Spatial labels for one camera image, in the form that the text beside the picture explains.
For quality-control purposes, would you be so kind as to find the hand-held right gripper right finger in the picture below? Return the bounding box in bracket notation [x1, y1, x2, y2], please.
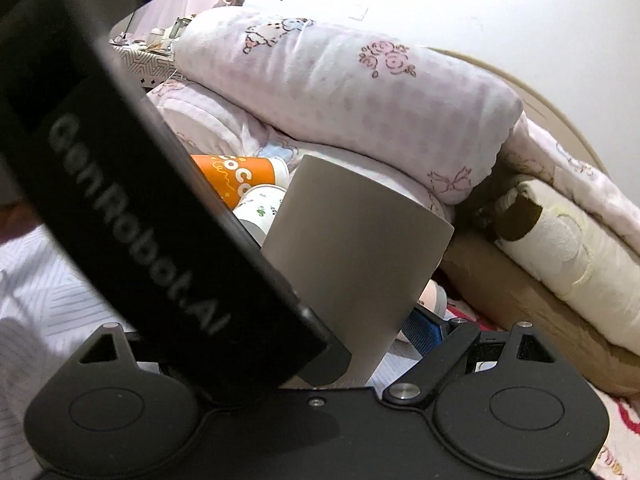
[382, 309, 558, 409]

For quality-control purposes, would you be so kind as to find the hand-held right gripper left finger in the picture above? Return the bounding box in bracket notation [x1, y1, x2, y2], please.
[75, 322, 163, 377]

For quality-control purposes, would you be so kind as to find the grey cup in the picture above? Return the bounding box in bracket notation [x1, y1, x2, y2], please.
[260, 154, 456, 391]

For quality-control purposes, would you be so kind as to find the orange paper cup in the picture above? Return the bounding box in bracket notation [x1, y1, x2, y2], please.
[191, 154, 292, 211]

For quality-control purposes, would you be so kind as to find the white printed paper cup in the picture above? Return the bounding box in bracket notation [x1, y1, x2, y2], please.
[232, 184, 289, 249]

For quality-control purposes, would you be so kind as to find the pale pink round object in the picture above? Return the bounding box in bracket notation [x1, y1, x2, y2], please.
[416, 280, 449, 319]

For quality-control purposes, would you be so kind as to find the cream and brown blanket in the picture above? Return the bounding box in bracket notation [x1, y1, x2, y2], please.
[436, 232, 640, 397]

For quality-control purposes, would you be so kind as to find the white striped bed sheet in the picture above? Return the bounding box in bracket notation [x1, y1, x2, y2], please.
[0, 220, 143, 480]

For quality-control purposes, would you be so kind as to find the pink printed quilt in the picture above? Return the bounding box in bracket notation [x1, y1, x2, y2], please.
[144, 79, 640, 281]

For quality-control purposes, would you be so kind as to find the cream folded blanket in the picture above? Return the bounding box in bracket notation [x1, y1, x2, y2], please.
[492, 180, 640, 332]

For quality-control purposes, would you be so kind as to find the white patterned box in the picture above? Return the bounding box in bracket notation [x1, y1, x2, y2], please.
[111, 41, 187, 90]

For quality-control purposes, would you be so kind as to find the pink floral pillow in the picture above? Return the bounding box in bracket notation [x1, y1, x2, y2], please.
[172, 11, 524, 207]

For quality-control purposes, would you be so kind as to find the beige curved headboard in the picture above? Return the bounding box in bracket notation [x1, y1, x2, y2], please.
[429, 46, 610, 177]

